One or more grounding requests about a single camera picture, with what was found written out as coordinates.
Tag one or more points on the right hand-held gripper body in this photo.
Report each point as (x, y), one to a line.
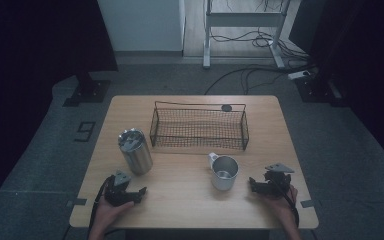
(276, 181)

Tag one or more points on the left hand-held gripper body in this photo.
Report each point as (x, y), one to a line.
(117, 190)

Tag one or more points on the silver metal mug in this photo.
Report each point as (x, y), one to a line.
(224, 173)

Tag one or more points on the stainless steel tumbler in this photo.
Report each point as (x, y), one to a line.
(136, 154)

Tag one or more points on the person's left hand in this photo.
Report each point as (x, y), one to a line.
(108, 213)

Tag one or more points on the person's right hand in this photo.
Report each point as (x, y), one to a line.
(281, 206)

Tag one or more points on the grey tape piece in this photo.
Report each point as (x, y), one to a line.
(77, 202)
(307, 203)

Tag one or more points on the small black round disc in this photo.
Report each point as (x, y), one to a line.
(226, 108)

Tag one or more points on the black stand base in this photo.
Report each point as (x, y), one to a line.
(90, 90)
(316, 90)

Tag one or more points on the white power strip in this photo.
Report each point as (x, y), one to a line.
(298, 74)

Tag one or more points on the dark curtain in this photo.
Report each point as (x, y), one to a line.
(30, 66)
(366, 50)

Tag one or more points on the white cabinet panel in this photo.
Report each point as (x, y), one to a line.
(143, 25)

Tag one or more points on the white metal desk frame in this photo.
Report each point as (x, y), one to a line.
(243, 19)

